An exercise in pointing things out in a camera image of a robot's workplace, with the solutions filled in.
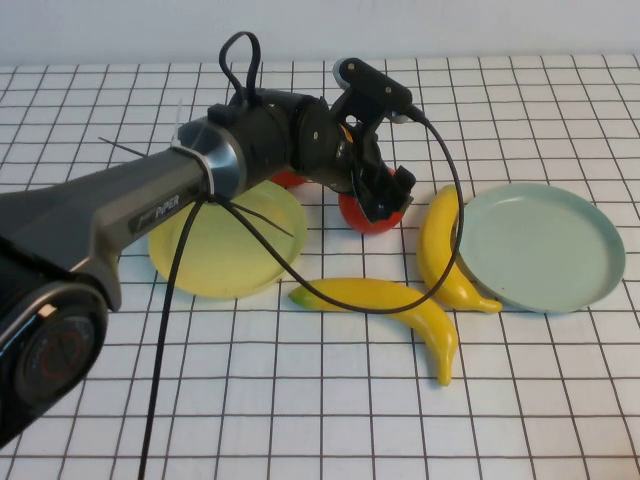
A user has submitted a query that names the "yellow plastic plate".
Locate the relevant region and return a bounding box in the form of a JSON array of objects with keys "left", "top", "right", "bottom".
[{"left": 148, "top": 178, "right": 308, "bottom": 300}]

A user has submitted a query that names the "yellow banana with green tip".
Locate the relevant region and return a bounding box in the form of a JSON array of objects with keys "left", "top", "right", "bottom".
[{"left": 288, "top": 277, "right": 459, "bottom": 387}]

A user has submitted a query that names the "red apple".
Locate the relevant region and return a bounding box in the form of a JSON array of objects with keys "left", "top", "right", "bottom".
[
  {"left": 269, "top": 169, "right": 314, "bottom": 190},
  {"left": 337, "top": 168, "right": 407, "bottom": 235}
]

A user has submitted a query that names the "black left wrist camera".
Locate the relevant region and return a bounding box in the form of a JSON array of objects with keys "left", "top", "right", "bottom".
[{"left": 329, "top": 57, "right": 415, "bottom": 136}]

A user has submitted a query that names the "black zip tie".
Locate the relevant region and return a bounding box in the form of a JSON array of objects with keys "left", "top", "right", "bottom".
[
  {"left": 214, "top": 194, "right": 297, "bottom": 240},
  {"left": 98, "top": 137, "right": 149, "bottom": 157}
]

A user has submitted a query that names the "white zip tie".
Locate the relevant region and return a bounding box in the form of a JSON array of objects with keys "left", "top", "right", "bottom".
[{"left": 169, "top": 98, "right": 221, "bottom": 201}]

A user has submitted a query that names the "light blue plastic plate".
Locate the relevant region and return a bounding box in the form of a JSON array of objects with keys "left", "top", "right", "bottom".
[{"left": 453, "top": 182, "right": 627, "bottom": 315}]

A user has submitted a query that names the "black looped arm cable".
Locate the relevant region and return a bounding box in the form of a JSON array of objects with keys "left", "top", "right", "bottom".
[{"left": 218, "top": 31, "right": 265, "bottom": 104}]

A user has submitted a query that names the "white grid tablecloth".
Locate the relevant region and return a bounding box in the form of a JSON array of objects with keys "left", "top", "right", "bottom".
[{"left": 0, "top": 53, "right": 640, "bottom": 480}]

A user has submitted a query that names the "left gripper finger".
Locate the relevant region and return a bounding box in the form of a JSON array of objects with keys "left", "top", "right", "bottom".
[
  {"left": 393, "top": 164, "right": 416, "bottom": 207},
  {"left": 357, "top": 167, "right": 405, "bottom": 225}
]

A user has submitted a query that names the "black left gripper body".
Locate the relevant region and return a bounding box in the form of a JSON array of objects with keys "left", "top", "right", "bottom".
[{"left": 292, "top": 94, "right": 396, "bottom": 199}]

